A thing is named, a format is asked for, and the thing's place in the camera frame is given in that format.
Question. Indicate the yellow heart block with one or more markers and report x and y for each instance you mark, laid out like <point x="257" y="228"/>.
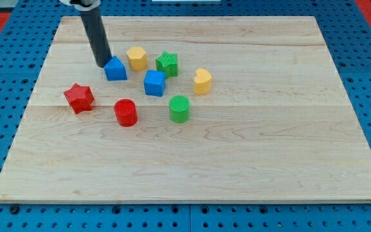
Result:
<point x="202" y="81"/>

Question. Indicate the green star block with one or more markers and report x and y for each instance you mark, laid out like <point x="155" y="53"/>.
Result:
<point x="167" y="63"/>

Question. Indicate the red star block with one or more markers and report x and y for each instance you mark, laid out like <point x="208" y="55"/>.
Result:
<point x="79" y="98"/>

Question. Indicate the green cylinder block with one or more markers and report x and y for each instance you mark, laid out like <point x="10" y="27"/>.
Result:
<point x="179" y="109"/>

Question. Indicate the light wooden board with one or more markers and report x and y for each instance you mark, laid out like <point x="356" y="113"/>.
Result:
<point x="277" y="126"/>

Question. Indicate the blue cube block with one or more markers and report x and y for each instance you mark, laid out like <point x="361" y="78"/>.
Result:
<point x="154" y="83"/>

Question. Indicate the red cylinder block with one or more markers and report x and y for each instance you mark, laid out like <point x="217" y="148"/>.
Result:
<point x="126" y="112"/>

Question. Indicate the yellow hexagon block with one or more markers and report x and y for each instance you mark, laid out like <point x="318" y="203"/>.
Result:
<point x="137" y="58"/>

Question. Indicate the blue triangular prism block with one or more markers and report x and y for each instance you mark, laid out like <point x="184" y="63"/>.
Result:
<point x="115" y="70"/>

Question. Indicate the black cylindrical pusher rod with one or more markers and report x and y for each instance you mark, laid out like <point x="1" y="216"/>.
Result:
<point x="94" y="27"/>

